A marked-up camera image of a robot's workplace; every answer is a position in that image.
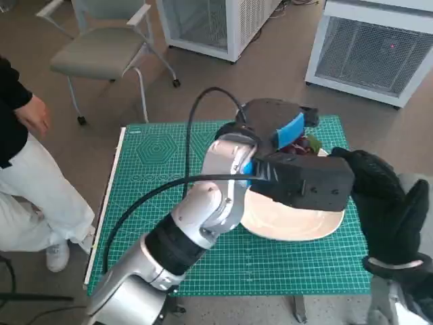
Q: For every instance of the purple toy grape bunch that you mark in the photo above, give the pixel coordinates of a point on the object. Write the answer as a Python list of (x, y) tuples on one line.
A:
[(299, 147)]

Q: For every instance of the black table bracket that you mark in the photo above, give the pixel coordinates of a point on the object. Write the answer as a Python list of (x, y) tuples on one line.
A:
[(176, 304)]

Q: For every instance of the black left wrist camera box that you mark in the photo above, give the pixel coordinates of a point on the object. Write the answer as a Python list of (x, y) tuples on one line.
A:
[(311, 183)]

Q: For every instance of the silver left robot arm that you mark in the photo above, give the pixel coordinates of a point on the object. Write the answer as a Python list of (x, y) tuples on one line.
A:
[(209, 203)]

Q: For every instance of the white mesh cabinet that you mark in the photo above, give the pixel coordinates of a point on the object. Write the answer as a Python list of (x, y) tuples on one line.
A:
[(233, 20), (365, 57)]

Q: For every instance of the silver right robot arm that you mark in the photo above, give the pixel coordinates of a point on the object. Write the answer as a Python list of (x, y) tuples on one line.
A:
[(382, 304)]

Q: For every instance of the person's white shoe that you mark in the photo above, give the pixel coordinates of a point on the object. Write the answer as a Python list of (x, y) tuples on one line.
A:
[(57, 257)]

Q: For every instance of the bare black left hand blue tape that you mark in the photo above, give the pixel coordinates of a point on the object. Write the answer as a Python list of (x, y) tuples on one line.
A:
[(270, 118)]

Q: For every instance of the metal table leg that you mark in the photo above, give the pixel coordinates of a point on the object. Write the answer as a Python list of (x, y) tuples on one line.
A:
[(299, 308)]

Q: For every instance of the black knitted glove right hand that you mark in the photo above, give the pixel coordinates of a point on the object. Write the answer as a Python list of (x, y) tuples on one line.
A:
[(382, 203)]

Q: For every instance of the white plate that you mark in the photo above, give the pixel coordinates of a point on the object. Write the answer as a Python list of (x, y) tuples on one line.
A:
[(291, 223)]

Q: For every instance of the grey chair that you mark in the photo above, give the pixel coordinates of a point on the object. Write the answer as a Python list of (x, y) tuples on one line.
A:
[(98, 50)]

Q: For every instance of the black stand leg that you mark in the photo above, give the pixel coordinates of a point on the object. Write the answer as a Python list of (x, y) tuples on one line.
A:
[(34, 298)]

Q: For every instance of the green cutting mat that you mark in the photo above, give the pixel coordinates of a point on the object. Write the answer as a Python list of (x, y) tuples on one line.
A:
[(236, 267)]

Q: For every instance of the person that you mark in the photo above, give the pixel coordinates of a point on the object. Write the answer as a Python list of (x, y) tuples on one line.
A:
[(30, 196)]

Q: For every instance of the person's hand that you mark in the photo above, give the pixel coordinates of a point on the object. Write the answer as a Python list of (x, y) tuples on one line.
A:
[(34, 113)]

